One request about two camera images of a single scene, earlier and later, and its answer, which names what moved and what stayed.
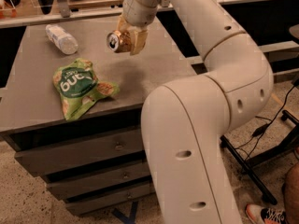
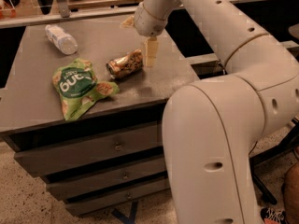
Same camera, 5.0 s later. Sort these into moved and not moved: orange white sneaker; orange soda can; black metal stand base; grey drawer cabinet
Moved: orange soda can
Not moved: orange white sneaker; black metal stand base; grey drawer cabinet
